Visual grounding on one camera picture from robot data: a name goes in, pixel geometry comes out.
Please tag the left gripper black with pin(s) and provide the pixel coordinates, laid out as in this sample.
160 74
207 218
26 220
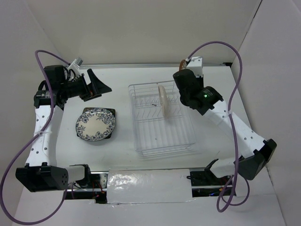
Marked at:
97 87

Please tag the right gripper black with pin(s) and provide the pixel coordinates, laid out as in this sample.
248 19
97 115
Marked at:
200 80

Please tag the beige plate blue swirl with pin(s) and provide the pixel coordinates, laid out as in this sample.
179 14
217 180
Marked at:
163 101

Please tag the blue floral white plate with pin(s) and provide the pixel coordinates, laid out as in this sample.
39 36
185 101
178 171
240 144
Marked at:
96 124

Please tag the brown rim floral bowl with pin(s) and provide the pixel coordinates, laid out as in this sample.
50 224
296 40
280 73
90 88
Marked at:
183 65

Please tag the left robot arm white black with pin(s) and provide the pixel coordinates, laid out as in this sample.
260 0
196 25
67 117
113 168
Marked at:
41 172

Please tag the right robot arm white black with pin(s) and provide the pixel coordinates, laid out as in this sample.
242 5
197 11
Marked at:
252 152

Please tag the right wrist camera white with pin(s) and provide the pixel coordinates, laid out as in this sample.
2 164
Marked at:
196 65

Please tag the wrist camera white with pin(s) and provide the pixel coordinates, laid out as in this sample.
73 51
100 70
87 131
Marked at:
196 65
75 65

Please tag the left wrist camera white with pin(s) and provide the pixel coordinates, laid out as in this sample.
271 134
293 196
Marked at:
75 65

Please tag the white wire dish rack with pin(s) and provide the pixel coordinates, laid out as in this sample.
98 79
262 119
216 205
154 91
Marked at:
155 135

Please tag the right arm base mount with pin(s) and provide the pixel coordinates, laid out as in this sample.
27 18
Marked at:
205 183

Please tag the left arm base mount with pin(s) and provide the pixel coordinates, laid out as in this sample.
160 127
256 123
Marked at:
94 189

